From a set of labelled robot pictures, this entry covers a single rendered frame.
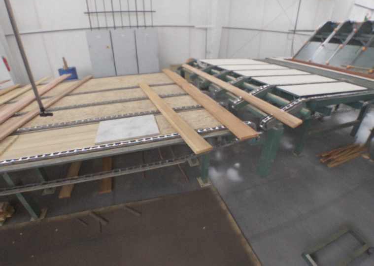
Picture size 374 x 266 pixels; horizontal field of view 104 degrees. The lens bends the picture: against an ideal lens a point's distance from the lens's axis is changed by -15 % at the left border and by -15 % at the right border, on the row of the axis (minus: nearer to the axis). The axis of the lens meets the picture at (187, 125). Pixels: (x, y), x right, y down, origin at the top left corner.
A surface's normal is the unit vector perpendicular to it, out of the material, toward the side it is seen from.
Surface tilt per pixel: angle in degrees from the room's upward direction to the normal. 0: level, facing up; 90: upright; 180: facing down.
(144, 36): 90
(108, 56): 90
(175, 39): 87
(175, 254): 0
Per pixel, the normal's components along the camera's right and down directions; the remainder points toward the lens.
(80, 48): 0.25, 0.41
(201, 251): 0.00, -0.88
